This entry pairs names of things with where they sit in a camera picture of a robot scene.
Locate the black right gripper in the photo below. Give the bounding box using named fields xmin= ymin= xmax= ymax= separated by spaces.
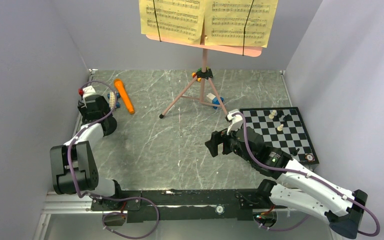
xmin=205 ymin=122 xmax=256 ymax=165

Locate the black microphone stand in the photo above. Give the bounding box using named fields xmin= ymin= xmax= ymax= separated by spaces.
xmin=100 ymin=115 xmax=117 ymax=136

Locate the orange toy microphone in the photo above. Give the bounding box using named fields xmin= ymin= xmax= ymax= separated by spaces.
xmin=114 ymin=78 xmax=136 ymax=115

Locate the pink music stand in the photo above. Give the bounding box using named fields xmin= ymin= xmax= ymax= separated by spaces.
xmin=146 ymin=34 xmax=263 ymax=119

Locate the yellow sheet music page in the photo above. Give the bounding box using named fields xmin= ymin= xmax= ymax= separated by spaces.
xmin=138 ymin=0 xmax=205 ymax=44
xmin=204 ymin=0 xmax=279 ymax=48

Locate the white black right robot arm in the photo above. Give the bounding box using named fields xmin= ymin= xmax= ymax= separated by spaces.
xmin=205 ymin=127 xmax=368 ymax=239

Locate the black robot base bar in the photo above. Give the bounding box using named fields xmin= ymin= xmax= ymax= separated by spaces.
xmin=90 ymin=189 xmax=275 ymax=223

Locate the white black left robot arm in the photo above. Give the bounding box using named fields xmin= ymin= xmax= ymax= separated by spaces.
xmin=49 ymin=93 xmax=124 ymax=210

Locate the white blue toy car chassis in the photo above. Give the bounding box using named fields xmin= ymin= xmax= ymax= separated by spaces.
xmin=107 ymin=92 xmax=121 ymax=109

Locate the white blue toy block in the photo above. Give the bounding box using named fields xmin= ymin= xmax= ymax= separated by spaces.
xmin=206 ymin=93 xmax=220 ymax=110

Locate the white chess piece upper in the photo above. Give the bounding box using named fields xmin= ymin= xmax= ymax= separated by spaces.
xmin=268 ymin=109 xmax=277 ymax=120

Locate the white chess piece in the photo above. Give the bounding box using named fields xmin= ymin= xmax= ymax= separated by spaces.
xmin=268 ymin=109 xmax=277 ymax=120
xmin=276 ymin=124 xmax=284 ymax=132

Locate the white chess piece lower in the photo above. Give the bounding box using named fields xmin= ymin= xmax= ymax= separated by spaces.
xmin=276 ymin=124 xmax=284 ymax=132

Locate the colourful toy block vehicle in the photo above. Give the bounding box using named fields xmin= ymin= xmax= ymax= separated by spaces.
xmin=192 ymin=67 xmax=213 ymax=82

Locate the black white chessboard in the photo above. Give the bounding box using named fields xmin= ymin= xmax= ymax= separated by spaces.
xmin=239 ymin=106 xmax=320 ymax=166

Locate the black chess piece left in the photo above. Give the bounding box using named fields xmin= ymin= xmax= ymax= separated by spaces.
xmin=275 ymin=110 xmax=284 ymax=120

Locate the black chess piece right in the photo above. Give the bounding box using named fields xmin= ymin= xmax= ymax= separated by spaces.
xmin=283 ymin=114 xmax=293 ymax=122

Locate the black chess piece near edge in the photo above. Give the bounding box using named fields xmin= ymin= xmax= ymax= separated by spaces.
xmin=290 ymin=148 xmax=300 ymax=156

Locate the round chessboard emblem sticker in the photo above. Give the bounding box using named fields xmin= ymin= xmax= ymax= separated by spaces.
xmin=305 ymin=153 xmax=315 ymax=162

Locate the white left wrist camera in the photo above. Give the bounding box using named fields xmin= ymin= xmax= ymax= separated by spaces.
xmin=78 ymin=85 xmax=97 ymax=100

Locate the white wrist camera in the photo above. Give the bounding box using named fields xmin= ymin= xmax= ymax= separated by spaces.
xmin=226 ymin=109 xmax=244 ymax=135
xmin=78 ymin=85 xmax=97 ymax=100

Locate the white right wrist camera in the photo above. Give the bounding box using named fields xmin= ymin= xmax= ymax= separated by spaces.
xmin=226 ymin=109 xmax=244 ymax=135

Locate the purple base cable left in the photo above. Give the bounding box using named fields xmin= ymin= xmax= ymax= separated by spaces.
xmin=89 ymin=193 xmax=160 ymax=240

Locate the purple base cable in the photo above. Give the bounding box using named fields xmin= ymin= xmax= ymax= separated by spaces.
xmin=257 ymin=211 xmax=310 ymax=233
xmin=89 ymin=193 xmax=160 ymax=240

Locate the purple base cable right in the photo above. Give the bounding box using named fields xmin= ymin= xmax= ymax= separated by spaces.
xmin=257 ymin=211 xmax=310 ymax=233

